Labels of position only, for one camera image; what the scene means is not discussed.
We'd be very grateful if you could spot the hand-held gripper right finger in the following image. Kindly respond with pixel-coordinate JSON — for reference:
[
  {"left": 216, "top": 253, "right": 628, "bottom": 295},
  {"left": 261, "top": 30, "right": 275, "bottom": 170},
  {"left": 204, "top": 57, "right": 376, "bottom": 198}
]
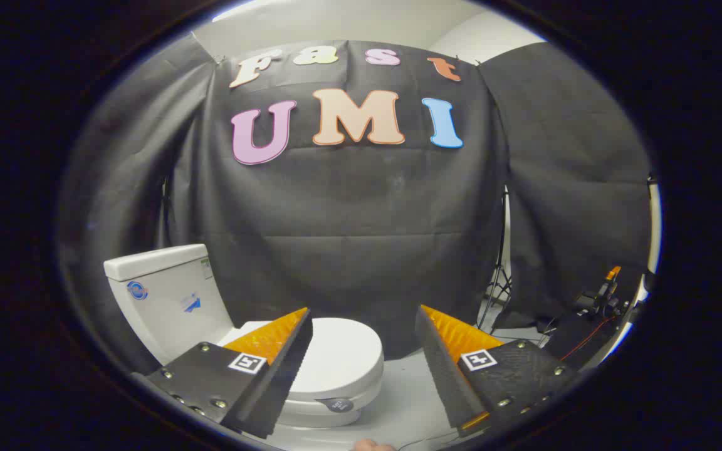
[{"left": 414, "top": 305, "right": 581, "bottom": 438}]

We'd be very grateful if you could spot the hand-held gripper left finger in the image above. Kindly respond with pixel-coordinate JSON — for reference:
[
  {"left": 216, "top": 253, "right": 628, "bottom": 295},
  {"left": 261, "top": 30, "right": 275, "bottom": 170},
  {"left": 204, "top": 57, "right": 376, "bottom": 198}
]
[{"left": 130, "top": 307, "right": 314, "bottom": 440}]

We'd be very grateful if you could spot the white toilet lid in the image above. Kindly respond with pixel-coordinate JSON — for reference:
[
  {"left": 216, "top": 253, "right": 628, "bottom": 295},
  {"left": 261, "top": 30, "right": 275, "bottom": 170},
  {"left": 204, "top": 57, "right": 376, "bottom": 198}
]
[{"left": 218, "top": 317, "right": 385, "bottom": 414}]

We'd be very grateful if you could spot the white toilet bowl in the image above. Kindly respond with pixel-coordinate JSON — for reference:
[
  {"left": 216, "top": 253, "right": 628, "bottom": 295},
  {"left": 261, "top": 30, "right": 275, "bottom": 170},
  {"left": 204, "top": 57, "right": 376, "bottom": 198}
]
[{"left": 276, "top": 376, "right": 385, "bottom": 429}]

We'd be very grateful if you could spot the black backdrop cloth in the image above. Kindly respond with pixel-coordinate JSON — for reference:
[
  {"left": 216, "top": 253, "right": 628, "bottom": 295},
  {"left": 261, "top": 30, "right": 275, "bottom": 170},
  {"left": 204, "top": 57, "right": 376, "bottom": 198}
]
[{"left": 57, "top": 34, "right": 653, "bottom": 376}]

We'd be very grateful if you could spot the black orange hand-held device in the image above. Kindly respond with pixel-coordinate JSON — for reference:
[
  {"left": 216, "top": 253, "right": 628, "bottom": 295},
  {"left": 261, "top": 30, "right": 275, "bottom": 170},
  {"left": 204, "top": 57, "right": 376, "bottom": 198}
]
[{"left": 574, "top": 266, "right": 631, "bottom": 320}]

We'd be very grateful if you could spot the thin red cable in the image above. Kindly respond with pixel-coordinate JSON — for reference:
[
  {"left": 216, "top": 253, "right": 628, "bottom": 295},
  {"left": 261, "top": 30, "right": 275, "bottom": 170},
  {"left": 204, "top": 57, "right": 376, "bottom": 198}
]
[{"left": 560, "top": 315, "right": 617, "bottom": 362}]

